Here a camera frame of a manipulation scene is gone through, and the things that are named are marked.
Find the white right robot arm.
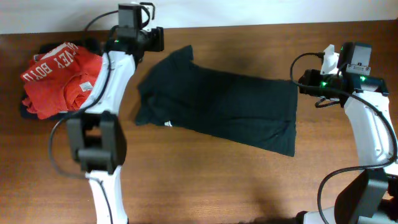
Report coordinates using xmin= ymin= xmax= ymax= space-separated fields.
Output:
xmin=295 ymin=42 xmax=397 ymax=223

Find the dark green t-shirt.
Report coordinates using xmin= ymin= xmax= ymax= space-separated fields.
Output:
xmin=135 ymin=45 xmax=298 ymax=157

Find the red printed t-shirt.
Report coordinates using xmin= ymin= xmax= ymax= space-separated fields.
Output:
xmin=20 ymin=42 xmax=104 ymax=120

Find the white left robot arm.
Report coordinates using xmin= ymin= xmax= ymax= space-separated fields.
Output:
xmin=67 ymin=2 xmax=164 ymax=223

